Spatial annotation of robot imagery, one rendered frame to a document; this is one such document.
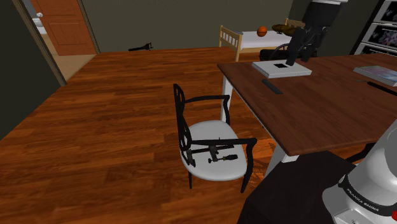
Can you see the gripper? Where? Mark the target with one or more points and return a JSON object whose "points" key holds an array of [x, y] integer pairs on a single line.
{"points": [[321, 15]]}

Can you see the black chair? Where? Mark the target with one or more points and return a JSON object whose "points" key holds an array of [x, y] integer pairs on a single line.
{"points": [[266, 55]]}

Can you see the white flat box black square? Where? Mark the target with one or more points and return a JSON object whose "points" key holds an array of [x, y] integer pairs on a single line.
{"points": [[273, 71]]}

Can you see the wooden bed with white mattress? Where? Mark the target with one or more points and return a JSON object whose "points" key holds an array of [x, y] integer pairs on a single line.
{"points": [[257, 42]]}

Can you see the black remote control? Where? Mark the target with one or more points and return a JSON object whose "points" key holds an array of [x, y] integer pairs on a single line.
{"points": [[272, 86]]}

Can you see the brown table with white legs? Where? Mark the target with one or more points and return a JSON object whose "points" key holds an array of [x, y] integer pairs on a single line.
{"points": [[310, 118]]}

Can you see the white shelf with pictures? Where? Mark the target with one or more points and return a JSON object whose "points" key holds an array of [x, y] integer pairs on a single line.
{"points": [[380, 34]]}

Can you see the grey book with colourful cover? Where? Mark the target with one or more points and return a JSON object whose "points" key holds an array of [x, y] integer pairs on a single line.
{"points": [[377, 74]]}

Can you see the black pen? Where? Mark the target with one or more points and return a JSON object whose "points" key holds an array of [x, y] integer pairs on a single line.
{"points": [[383, 88]]}

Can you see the black armchair with white seat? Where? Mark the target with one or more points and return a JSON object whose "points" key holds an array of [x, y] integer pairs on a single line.
{"points": [[214, 130]]}

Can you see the black screw clamp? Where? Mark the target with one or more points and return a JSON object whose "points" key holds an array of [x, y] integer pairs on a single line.
{"points": [[217, 152]]}

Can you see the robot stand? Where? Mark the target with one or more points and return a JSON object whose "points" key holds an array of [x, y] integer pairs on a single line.
{"points": [[285, 198]]}

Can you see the black hand tool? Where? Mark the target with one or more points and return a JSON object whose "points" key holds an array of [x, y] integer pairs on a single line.
{"points": [[140, 47]]}

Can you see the brown wooden door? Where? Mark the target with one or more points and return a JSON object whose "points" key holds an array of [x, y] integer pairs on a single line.
{"points": [[66, 28]]}

